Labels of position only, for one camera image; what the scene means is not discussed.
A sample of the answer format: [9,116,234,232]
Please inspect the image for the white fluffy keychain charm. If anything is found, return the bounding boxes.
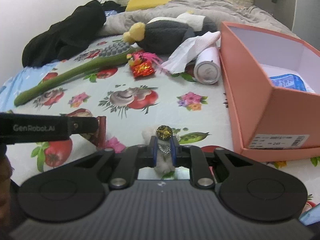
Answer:
[142,125,181,176]

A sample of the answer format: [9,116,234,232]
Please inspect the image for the floral bed sheet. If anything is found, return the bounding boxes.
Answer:
[7,45,319,203]

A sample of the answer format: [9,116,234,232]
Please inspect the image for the yellow pillow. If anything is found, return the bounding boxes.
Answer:
[125,0,171,11]

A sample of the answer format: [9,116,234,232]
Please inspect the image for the small red brown pouch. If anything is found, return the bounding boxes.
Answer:
[66,108,107,149]

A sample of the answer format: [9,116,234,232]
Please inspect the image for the black clothing pile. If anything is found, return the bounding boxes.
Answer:
[22,0,125,67]

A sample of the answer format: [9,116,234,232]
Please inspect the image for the pink feather toy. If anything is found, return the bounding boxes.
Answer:
[126,50,163,66]

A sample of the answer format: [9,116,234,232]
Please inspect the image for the large grey penguin plush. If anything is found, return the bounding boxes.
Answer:
[123,12,217,55]

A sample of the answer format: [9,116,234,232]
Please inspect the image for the pink cardboard shoe box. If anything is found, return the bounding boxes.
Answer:
[220,22,319,161]

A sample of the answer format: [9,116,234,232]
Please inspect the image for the white tissue paper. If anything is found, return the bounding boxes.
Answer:
[161,31,221,74]

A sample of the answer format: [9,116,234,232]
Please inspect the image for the grey quilted blanket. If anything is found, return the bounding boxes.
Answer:
[97,0,297,37]

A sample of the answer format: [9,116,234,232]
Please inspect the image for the red gold packet ornament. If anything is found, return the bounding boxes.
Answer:
[130,61,155,78]

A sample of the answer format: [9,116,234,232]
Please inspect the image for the green long-handled massage brush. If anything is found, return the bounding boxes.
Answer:
[14,40,135,107]

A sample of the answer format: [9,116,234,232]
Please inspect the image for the blue white tissue pack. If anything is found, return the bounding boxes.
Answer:
[261,64,319,94]

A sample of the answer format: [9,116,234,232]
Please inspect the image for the white cylindrical bottle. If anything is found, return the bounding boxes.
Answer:
[194,46,221,85]

